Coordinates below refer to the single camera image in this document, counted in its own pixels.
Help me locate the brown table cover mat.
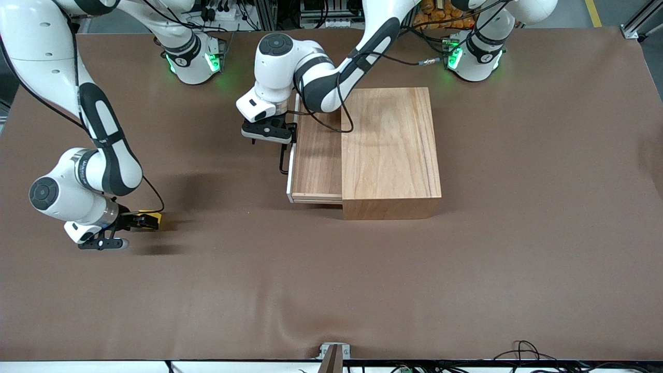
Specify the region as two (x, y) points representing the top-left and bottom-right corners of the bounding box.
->
(0, 26), (663, 362)

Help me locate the black cable bundle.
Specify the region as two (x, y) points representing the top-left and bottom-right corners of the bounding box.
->
(492, 339), (663, 373)

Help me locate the light wooden drawer cabinet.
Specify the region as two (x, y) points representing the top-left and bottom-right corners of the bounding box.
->
(340, 87), (442, 221)

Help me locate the small yellow block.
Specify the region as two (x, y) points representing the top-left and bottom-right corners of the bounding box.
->
(138, 209), (163, 229)

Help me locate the pile of orange items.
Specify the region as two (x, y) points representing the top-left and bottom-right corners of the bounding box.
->
(414, 0), (478, 30)

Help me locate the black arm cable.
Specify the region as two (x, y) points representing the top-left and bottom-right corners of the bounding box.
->
(295, 28), (442, 134)
(0, 36), (166, 214)

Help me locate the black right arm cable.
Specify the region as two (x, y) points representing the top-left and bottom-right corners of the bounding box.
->
(0, 36), (166, 214)

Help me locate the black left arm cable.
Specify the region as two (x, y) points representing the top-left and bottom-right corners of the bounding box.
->
(295, 28), (442, 134)

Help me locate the aluminium equipment rack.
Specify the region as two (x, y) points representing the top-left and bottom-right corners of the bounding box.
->
(259, 0), (373, 30)

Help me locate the white power strip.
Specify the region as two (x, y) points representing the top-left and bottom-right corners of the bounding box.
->
(197, 0), (247, 33)

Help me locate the wooden drawer with white front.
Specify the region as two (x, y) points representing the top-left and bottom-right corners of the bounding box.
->
(286, 93), (343, 204)

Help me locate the aluminium frame profile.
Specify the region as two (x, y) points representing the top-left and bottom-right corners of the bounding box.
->
(621, 0), (663, 43)

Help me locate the metal table edge clamp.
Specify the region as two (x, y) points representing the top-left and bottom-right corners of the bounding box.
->
(317, 343), (354, 373)

